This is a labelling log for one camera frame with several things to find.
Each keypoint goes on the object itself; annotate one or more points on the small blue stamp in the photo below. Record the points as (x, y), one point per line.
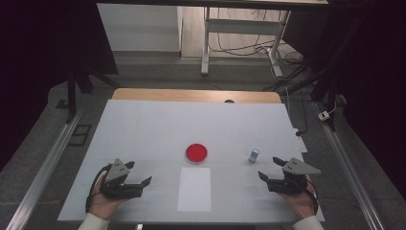
(253, 155)

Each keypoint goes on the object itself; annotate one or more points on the white panel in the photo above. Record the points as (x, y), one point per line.
(137, 27)

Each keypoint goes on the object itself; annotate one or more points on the aluminium floor rail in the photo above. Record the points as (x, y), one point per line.
(48, 166)
(348, 166)

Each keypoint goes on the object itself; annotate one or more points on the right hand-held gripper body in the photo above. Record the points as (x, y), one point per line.
(298, 167)

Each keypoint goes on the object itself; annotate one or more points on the person's right hand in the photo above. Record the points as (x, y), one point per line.
(298, 204)

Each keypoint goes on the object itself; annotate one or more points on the white metal desk frame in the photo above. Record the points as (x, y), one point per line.
(242, 26)

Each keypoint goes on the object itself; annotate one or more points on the white paper sheet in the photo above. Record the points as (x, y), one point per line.
(194, 190)

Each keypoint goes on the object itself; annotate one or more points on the dark curtain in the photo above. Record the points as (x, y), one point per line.
(370, 80)
(38, 48)

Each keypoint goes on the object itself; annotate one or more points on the black metal stand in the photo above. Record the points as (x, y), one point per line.
(324, 89)
(72, 92)

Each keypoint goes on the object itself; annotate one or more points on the large white table board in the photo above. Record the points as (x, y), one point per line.
(191, 124)

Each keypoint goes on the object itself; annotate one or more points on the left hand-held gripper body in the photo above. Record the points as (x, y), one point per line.
(118, 169)

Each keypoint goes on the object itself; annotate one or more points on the round red ink pad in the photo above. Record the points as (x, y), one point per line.
(196, 152)

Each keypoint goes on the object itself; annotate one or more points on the small white adapter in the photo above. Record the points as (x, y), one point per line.
(323, 115)

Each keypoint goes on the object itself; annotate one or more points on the wooden table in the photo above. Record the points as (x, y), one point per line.
(178, 95)

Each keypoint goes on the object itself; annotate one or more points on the person's left hand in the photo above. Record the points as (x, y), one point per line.
(103, 206)

